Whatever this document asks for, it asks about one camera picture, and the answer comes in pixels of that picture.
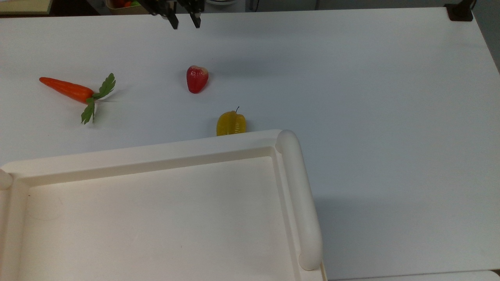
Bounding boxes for wooden board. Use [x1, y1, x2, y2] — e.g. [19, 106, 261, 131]
[0, 0, 54, 15]

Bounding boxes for basket with toy fruit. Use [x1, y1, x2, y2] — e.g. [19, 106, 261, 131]
[105, 0, 142, 10]

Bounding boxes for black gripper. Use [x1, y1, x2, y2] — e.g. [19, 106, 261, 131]
[137, 0, 206, 30]

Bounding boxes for cream plastic toy cabinet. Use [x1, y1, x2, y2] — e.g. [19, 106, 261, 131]
[0, 129, 327, 281]

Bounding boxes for orange toy carrot green leaves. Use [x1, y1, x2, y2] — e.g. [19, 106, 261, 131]
[39, 73, 116, 125]

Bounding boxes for yellow toy starfruit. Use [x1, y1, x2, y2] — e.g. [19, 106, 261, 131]
[216, 107, 247, 137]

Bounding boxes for cream cabinet top rail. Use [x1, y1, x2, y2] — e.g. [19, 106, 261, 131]
[275, 130, 323, 271]

